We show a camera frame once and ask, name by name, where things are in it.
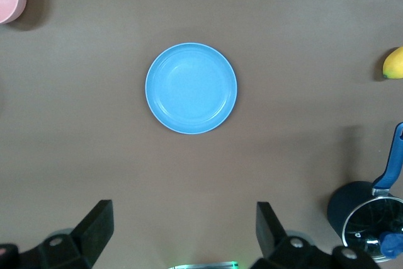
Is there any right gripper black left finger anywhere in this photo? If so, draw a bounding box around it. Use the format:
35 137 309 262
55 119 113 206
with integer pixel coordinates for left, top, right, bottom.
0 199 115 269

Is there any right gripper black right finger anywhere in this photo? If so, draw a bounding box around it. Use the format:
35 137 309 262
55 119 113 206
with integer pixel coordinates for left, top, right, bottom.
255 201 383 269

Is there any blue shallow dish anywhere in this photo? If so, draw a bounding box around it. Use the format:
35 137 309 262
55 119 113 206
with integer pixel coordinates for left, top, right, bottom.
144 42 239 135

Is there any dark blue saucepan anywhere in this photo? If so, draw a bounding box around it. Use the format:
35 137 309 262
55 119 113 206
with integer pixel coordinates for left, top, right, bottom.
326 122 403 263

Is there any brown table cover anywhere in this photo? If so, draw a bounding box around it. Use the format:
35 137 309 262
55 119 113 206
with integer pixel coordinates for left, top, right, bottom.
0 0 403 269

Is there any glass lid blue knob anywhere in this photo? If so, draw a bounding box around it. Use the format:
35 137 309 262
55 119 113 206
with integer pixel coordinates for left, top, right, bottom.
342 195 403 263

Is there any yellow lemon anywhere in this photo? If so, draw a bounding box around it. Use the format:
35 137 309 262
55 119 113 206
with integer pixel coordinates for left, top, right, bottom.
382 46 403 80

